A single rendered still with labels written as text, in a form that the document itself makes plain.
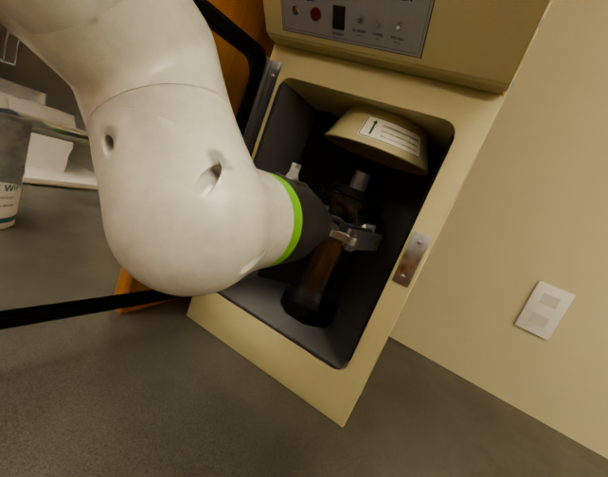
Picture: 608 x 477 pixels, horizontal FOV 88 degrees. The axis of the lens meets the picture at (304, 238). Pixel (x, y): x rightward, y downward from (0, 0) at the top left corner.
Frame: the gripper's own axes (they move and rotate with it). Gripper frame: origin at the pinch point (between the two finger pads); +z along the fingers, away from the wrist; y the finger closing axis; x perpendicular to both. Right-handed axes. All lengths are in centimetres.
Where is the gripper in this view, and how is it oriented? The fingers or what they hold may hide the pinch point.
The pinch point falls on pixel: (342, 221)
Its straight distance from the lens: 54.3
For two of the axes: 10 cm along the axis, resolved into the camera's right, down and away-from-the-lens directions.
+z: 4.2, -0.4, 9.1
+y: -8.4, -4.1, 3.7
